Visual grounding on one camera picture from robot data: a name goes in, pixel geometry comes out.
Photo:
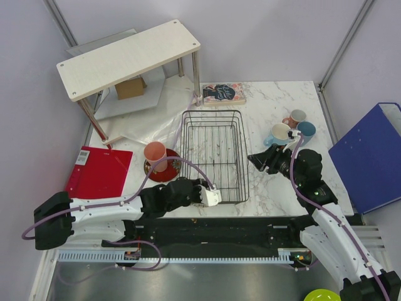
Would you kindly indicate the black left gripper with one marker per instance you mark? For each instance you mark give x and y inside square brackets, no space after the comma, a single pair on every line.
[197,182]

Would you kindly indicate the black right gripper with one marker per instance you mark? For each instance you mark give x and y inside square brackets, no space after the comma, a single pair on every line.
[269,158]

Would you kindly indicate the light blue mug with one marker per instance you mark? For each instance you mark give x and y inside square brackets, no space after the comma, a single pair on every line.
[278,135]

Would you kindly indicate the red floral plate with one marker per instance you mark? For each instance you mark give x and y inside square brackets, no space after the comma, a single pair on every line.
[171,172]

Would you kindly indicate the pink mug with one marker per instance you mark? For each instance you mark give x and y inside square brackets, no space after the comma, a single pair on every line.
[295,117]

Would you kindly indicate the blue tumbler cup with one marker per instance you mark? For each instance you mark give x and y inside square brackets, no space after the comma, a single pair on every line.
[308,130]

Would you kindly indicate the pink tumbler cup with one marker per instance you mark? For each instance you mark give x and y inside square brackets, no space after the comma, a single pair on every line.
[154,152]

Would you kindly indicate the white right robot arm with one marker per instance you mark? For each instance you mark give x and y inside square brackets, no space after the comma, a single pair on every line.
[325,230]

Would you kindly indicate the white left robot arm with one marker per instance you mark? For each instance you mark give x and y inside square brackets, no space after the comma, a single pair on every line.
[61,219]

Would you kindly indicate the floral cover book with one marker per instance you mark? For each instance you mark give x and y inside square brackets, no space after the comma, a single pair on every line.
[223,94]

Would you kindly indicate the red folder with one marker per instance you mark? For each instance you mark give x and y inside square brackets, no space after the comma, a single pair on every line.
[99,173]

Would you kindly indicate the blue binder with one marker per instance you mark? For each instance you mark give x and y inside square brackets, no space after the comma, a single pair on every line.
[367,158]

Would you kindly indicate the cardboard box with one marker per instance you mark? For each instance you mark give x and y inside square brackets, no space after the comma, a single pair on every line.
[131,88]

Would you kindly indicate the green plate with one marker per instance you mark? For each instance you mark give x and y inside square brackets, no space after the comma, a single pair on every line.
[322,295]

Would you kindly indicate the white wooden shelf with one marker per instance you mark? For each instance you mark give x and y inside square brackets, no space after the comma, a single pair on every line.
[102,68]

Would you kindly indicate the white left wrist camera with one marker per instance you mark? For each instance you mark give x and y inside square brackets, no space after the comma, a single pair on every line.
[210,198]

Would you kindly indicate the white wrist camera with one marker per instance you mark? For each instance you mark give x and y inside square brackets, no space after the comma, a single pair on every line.
[294,137]
[210,198]

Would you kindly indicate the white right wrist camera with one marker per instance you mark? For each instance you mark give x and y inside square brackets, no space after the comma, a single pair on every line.
[294,137]

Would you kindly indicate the black wire dish rack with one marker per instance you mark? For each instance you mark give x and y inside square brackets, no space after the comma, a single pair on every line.
[215,141]

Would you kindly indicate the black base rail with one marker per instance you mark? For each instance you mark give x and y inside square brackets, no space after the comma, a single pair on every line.
[217,236]

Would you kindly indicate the white slotted cable duct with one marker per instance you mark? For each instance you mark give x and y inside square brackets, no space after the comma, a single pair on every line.
[121,256]

